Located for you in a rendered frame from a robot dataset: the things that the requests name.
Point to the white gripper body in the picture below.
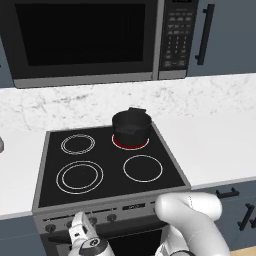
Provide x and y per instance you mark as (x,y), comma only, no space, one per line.
(80,226)

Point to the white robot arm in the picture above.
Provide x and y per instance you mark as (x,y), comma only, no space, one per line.
(193,220)

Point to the black stove knob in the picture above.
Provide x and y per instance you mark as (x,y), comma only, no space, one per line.
(93,220)
(50,228)
(154,210)
(69,224)
(111,217)

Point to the black and grey stove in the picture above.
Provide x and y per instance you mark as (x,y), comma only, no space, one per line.
(110,173)

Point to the black oven door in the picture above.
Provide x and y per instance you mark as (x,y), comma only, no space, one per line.
(133,243)

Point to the blue-grey cupboard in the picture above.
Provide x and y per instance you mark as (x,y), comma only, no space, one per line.
(5,70)
(18,238)

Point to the black cooking pot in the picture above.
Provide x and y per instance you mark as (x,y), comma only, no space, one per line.
(130,128)

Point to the grey object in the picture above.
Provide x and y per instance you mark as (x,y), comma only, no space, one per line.
(1,145)

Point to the blue-grey cupboard door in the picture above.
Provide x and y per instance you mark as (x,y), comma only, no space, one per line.
(233,36)
(233,230)

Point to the blue-grey drawer front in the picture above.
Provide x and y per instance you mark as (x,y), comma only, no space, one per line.
(246,190)

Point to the black microwave door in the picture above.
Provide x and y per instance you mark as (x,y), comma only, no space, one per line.
(80,33)

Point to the black and silver microwave oven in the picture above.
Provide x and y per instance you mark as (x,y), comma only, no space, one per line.
(176,40)

